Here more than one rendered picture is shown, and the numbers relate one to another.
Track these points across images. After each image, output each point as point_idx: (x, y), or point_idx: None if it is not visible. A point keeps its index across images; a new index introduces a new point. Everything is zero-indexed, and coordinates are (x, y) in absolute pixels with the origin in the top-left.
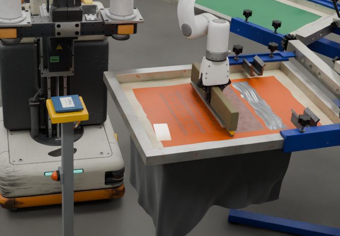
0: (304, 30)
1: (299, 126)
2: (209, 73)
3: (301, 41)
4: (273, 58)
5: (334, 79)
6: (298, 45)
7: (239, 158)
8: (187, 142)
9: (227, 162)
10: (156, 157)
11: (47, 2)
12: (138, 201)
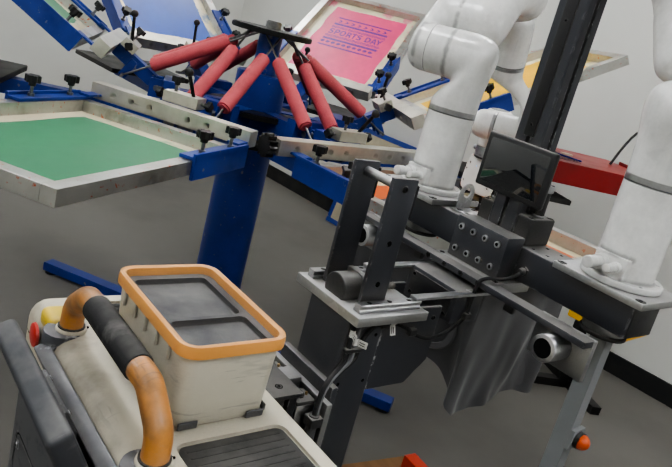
0: (232, 125)
1: (459, 188)
2: None
3: (254, 139)
4: (320, 165)
5: (366, 147)
6: (291, 139)
7: None
8: (550, 247)
9: None
10: None
11: (389, 279)
12: (485, 401)
